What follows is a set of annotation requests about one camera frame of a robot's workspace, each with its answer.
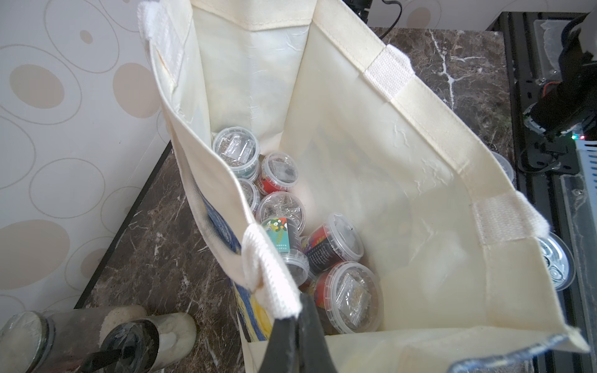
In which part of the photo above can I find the clear lid seed jar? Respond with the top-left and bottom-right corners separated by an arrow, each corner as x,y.
256,191 -> 306,234

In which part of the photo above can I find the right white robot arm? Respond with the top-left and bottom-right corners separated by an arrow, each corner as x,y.
525,10 -> 596,138

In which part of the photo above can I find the glass spice shaker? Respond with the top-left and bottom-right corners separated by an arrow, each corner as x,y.
1,305 -> 147,372

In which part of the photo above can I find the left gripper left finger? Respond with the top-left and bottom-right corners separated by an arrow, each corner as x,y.
258,318 -> 297,373

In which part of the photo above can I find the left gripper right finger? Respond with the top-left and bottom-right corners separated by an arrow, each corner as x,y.
298,293 -> 337,373

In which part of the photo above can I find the teal label seed jar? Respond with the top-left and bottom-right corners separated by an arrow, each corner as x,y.
261,216 -> 301,254

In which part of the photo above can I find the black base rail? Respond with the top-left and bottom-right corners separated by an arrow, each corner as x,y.
493,12 -> 596,372

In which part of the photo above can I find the seed jar in bag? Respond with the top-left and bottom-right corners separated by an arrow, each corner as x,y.
307,261 -> 383,335
281,250 -> 310,286
212,127 -> 261,181

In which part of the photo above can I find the cream canvas tote bag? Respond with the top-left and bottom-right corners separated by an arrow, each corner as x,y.
138,1 -> 589,372

